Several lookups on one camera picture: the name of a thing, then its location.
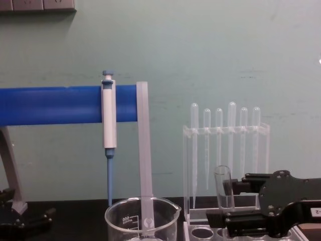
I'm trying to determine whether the clear glass beaker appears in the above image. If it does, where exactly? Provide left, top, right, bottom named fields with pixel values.
left=104, top=196, right=182, bottom=241

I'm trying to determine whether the blue and white pipette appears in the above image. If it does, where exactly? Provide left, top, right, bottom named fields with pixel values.
left=101, top=69, right=118, bottom=206

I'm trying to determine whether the clear glass test tube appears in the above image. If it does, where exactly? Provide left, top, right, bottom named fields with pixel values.
left=213, top=165, right=236, bottom=211

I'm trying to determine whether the grey stand leg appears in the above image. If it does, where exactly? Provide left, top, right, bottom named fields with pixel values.
left=0, top=126, right=29, bottom=214

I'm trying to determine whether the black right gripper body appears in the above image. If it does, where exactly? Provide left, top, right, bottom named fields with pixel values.
left=259, top=170, right=321, bottom=223

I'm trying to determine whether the clear plastic transfer pipette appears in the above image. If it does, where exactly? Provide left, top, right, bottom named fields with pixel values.
left=215, top=107, right=224, bottom=168
left=190, top=102, right=200, bottom=209
left=227, top=101, right=238, bottom=180
left=202, top=108, right=211, bottom=191

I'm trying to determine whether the white test tube rack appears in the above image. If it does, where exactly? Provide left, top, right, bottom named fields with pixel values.
left=183, top=220, right=301, bottom=241

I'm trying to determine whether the clear acrylic dropper rack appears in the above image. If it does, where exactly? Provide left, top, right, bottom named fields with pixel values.
left=182, top=122, right=271, bottom=224

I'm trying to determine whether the grey wall socket panel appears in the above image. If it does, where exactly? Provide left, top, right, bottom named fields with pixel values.
left=0, top=0, right=77, bottom=12

